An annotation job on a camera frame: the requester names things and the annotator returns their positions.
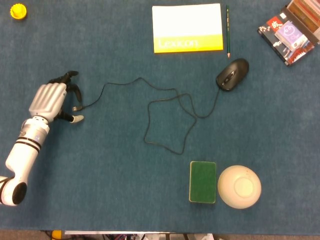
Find purple card pack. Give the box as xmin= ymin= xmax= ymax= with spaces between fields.
xmin=274 ymin=20 xmax=309 ymax=50

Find white yellow Lexicon book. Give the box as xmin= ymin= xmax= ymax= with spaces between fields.
xmin=151 ymin=3 xmax=224 ymax=54

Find striped open box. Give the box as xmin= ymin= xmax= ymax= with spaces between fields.
xmin=279 ymin=0 xmax=320 ymax=46

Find black mouse cable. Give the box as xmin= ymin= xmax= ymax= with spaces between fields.
xmin=81 ymin=77 xmax=222 ymax=155

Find dark patterned card box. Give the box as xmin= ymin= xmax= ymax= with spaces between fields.
xmin=256 ymin=15 xmax=315 ymax=68

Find green pencil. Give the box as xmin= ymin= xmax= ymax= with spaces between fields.
xmin=225 ymin=4 xmax=231 ymax=59

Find blue felt table mat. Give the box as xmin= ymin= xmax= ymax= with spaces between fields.
xmin=0 ymin=0 xmax=320 ymax=232

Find yellow bottle cap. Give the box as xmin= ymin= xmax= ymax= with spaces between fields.
xmin=9 ymin=2 xmax=28 ymax=21

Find white frame rail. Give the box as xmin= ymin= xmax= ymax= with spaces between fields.
xmin=64 ymin=230 xmax=186 ymax=236

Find cream upturned bowl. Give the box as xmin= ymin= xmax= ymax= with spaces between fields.
xmin=217 ymin=164 xmax=263 ymax=210

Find black computer mouse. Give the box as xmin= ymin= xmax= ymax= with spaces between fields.
xmin=215 ymin=58 xmax=250 ymax=92

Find green scouring sponge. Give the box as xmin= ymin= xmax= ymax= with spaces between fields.
xmin=188 ymin=160 xmax=217 ymax=204

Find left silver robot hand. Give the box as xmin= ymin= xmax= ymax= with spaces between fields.
xmin=28 ymin=70 xmax=85 ymax=124

